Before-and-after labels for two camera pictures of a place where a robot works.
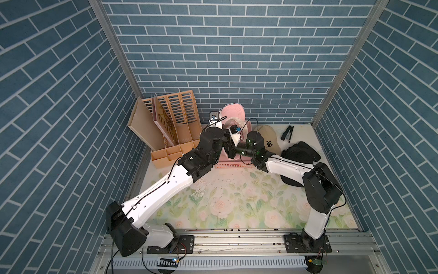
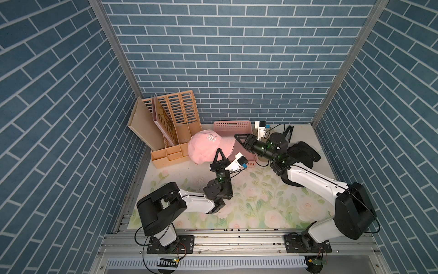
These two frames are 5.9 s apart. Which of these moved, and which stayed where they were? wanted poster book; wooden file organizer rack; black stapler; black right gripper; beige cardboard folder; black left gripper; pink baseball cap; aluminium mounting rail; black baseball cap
Moved: pink baseball cap; black left gripper; black right gripper
Stayed: black stapler; aluminium mounting rail; wanted poster book; black baseball cap; beige cardboard folder; wooden file organizer rack
